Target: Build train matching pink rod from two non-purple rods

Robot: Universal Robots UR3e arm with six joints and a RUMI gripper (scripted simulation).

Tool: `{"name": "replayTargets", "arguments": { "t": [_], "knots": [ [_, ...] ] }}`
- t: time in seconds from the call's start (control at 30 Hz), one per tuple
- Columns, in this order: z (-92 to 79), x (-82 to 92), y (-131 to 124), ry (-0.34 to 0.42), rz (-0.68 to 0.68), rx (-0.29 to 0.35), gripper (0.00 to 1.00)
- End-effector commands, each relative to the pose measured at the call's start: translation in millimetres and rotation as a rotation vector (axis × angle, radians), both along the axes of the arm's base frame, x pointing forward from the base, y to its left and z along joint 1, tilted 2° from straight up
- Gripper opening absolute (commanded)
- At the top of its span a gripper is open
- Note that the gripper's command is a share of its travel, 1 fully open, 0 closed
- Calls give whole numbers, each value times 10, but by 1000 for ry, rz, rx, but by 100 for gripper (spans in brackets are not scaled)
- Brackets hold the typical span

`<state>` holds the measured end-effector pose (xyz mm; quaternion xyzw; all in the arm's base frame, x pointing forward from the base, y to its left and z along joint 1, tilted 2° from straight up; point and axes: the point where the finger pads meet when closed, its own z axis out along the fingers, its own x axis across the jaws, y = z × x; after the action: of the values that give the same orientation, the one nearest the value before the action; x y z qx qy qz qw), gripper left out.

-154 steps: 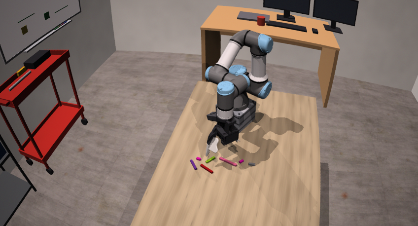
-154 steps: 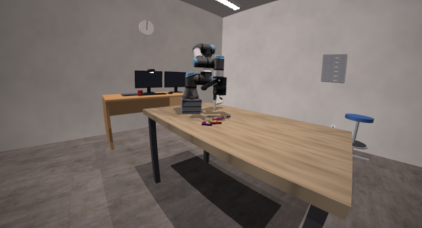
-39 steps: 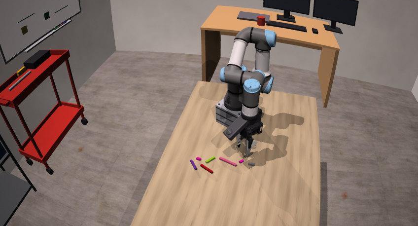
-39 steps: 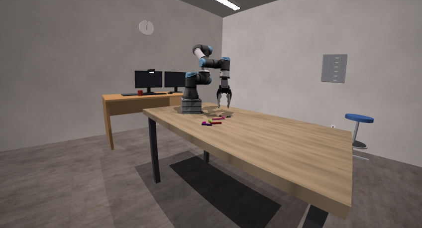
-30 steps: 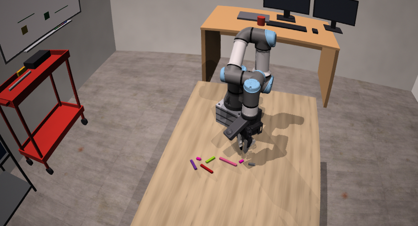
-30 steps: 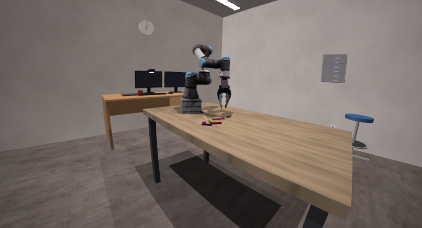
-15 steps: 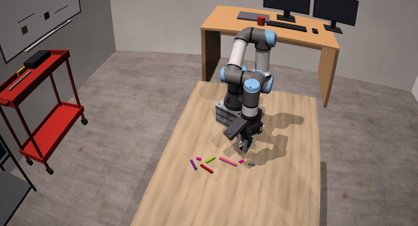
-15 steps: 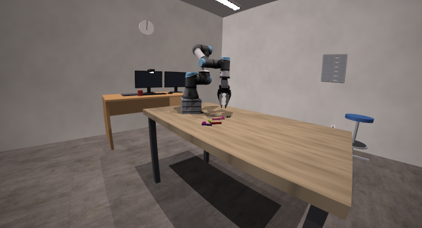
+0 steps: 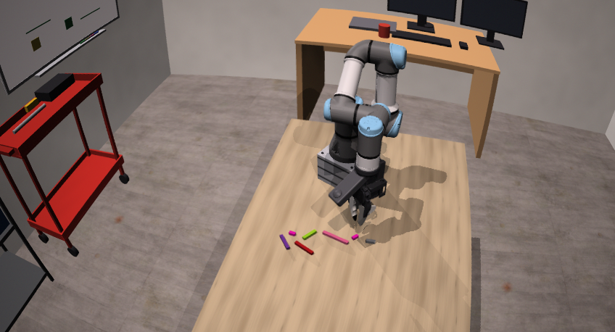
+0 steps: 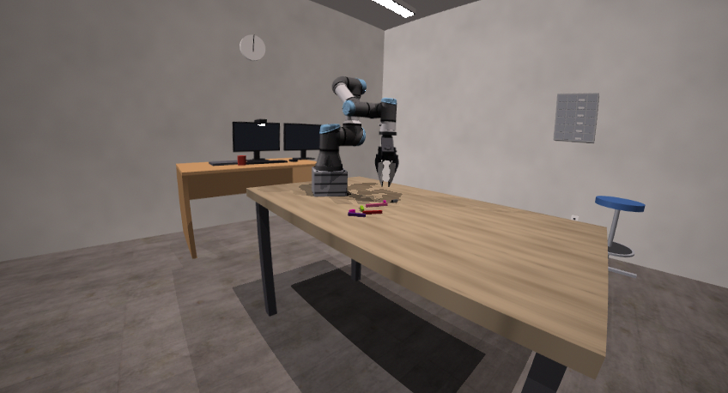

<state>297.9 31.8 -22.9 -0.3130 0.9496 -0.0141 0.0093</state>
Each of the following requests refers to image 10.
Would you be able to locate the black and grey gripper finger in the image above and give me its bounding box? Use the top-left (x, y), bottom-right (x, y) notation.
top-left (375, 154), bottom-right (384, 187)
top-left (388, 155), bottom-right (398, 187)

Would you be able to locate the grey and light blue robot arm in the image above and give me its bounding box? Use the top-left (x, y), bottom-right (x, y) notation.
top-left (315, 76), bottom-right (397, 172)

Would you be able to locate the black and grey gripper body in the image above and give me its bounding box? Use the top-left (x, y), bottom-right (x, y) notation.
top-left (378, 131), bottom-right (397, 162)

